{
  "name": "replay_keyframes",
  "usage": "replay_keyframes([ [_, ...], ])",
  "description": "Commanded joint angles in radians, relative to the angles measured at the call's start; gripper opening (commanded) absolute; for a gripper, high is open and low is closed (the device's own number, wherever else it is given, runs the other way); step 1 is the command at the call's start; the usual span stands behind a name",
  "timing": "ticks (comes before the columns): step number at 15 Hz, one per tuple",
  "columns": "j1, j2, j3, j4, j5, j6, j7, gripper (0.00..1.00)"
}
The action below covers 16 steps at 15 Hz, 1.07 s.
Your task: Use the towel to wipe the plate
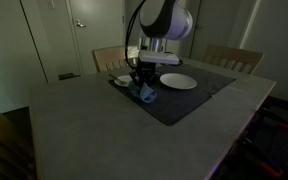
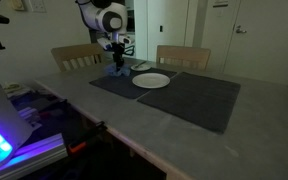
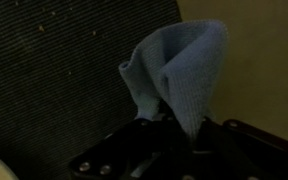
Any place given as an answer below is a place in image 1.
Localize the blue cloth towel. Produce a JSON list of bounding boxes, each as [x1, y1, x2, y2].
[[128, 79, 158, 104]]

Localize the small white round plate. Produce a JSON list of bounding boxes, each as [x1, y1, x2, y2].
[[113, 74, 133, 88]]

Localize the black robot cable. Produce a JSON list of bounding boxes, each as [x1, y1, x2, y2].
[[124, 0, 148, 69]]

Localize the metal spoon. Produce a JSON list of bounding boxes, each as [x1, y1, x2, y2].
[[108, 73, 128, 85]]

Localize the large dark grey placemat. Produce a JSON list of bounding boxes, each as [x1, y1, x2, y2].
[[108, 68, 213, 127]]

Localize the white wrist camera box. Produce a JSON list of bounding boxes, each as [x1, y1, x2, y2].
[[138, 49, 181, 66]]

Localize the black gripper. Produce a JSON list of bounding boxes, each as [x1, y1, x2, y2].
[[129, 63, 158, 88]]

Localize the large white round plate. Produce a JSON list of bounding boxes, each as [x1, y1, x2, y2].
[[159, 72, 198, 90]]

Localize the metal lever door handle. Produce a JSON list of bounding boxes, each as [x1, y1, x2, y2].
[[75, 19, 87, 29]]

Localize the grey closed door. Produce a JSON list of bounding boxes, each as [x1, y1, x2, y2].
[[192, 0, 252, 63]]

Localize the white door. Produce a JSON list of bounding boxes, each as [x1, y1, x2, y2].
[[66, 0, 126, 75]]

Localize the wooden slat-back chair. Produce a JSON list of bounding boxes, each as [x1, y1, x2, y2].
[[203, 44, 265, 75], [91, 45, 142, 74], [0, 99, 37, 180]]

